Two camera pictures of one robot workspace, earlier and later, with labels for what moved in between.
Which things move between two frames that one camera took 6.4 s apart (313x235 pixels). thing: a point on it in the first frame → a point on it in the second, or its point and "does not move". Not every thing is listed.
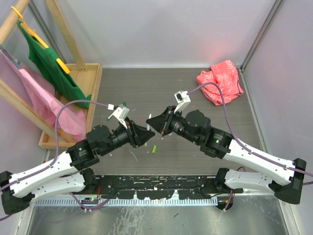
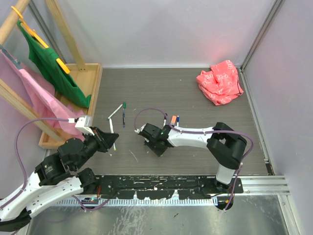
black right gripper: (162, 123) → (158, 152)
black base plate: (155, 187) does not move
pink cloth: (39, 91) does not move
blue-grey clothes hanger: (17, 63) does not move
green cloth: (47, 58) does not move
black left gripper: (137, 134) → (105, 140)
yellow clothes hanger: (33, 33) does not move
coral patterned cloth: (225, 74) does not move
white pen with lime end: (148, 127) → (112, 131)
